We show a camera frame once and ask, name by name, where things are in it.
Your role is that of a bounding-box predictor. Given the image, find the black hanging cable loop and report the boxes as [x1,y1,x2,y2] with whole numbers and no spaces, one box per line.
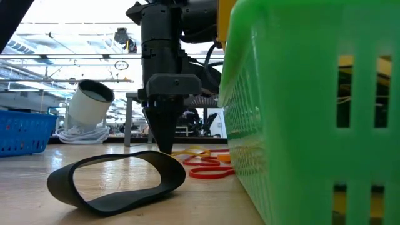
[114,59,130,71]

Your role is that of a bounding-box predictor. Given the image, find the red rubber band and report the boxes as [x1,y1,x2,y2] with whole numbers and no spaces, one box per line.
[188,166,236,181]
[182,155,221,168]

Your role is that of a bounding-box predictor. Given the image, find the green plastic basket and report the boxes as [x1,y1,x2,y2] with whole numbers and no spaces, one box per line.
[217,0,400,225]

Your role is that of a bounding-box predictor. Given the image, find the black ceiling cable reel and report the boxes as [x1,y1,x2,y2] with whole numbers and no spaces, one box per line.
[113,27,139,54]

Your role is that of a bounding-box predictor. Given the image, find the blue plastic basket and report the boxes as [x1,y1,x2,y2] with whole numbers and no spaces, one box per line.
[0,109,59,158]

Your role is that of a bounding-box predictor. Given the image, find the metal table in background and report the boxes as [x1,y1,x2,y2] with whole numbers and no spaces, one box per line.
[124,91,220,148]

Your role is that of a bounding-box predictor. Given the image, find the white coiled lamp cable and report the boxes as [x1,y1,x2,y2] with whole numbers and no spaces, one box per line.
[55,124,111,145]

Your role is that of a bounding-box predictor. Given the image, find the black wide rubber band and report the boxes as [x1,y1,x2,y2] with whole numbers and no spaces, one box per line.
[46,150,187,218]

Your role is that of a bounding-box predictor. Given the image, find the black aluminium rig frame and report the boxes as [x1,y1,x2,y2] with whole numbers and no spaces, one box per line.
[47,136,229,145]

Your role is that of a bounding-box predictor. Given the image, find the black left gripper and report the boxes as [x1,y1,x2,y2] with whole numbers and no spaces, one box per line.
[139,6,203,154]

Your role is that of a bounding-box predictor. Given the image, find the yellow rubber band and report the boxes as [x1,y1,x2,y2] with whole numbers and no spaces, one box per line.
[171,146,213,158]

